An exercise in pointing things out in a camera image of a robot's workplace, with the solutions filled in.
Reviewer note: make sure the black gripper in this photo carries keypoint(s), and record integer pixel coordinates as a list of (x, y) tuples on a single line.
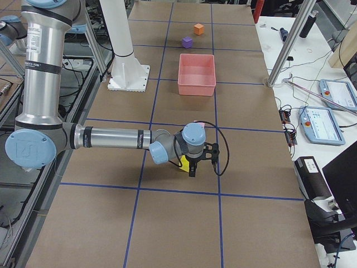
[(193, 161)]

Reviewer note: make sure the yellow foam block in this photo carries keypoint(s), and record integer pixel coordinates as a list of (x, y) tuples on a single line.
[(184, 164)]

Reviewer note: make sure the purple foam block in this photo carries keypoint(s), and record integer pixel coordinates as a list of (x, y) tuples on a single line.
[(187, 42)]

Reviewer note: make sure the orange foam block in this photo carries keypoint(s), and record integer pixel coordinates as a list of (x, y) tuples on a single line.
[(199, 29)]

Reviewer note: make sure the pink foam block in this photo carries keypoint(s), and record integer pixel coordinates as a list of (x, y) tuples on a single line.
[(200, 123)]

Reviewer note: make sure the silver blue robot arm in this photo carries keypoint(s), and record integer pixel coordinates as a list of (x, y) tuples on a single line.
[(40, 134)]

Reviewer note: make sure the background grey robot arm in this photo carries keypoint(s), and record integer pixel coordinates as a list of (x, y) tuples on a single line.
[(12, 30)]

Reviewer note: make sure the pink plastic bin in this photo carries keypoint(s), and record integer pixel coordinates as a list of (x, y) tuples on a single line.
[(196, 74)]

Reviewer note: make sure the red circuit board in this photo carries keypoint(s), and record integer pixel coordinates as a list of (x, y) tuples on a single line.
[(288, 128)]

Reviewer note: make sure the black box device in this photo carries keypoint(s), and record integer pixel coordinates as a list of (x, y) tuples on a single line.
[(310, 179)]

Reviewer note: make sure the near teach pendant tablet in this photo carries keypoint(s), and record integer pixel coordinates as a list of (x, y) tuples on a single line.
[(320, 126)]

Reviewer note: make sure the teach pendant tablet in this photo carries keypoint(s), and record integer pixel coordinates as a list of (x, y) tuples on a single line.
[(339, 92), (320, 126)]

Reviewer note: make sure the black monitor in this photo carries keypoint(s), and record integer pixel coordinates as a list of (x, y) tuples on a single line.
[(340, 174)]

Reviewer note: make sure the far teach pendant tablet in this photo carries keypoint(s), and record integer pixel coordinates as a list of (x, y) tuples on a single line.
[(339, 92)]

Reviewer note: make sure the black cylinder bottle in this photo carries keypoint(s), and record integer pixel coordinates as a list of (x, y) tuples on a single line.
[(311, 19)]

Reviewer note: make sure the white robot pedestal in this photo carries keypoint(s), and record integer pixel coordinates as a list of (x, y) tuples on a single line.
[(127, 73)]

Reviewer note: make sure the aluminium frame post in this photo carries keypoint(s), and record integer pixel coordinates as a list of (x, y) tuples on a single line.
[(296, 28)]

